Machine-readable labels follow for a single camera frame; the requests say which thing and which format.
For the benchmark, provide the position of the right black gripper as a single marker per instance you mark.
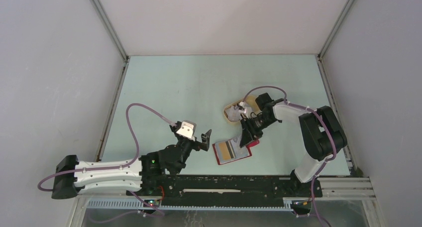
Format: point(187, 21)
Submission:
point(249, 128)

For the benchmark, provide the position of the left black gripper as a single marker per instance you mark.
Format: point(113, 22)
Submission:
point(204, 145)

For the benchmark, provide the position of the white credit card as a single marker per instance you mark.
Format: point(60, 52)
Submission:
point(235, 143)

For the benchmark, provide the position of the red card holder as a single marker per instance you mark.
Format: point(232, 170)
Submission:
point(245, 152)

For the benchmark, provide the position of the gold card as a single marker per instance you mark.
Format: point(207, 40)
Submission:
point(226, 151)

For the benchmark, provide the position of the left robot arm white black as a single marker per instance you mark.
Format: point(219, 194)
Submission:
point(74, 177)

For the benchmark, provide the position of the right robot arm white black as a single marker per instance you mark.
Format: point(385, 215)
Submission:
point(323, 136)

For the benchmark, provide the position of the beige oval tray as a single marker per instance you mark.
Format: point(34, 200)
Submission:
point(231, 111)

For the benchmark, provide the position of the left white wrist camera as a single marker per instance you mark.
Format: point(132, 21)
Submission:
point(187, 130)

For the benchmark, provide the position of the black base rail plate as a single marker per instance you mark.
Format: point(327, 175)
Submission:
point(228, 190)

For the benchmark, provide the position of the white cable duct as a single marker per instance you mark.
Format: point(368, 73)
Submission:
point(134, 204)

